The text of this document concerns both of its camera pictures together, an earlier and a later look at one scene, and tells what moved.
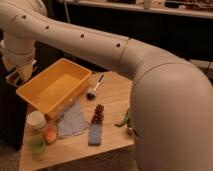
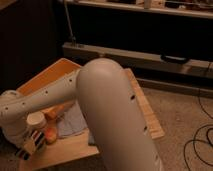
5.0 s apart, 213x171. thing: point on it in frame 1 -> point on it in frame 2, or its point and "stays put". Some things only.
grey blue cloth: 72,121 stays put
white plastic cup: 36,120 stays put
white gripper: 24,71 -> 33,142
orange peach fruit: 50,136 stays put
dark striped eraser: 13,78 -> 38,137
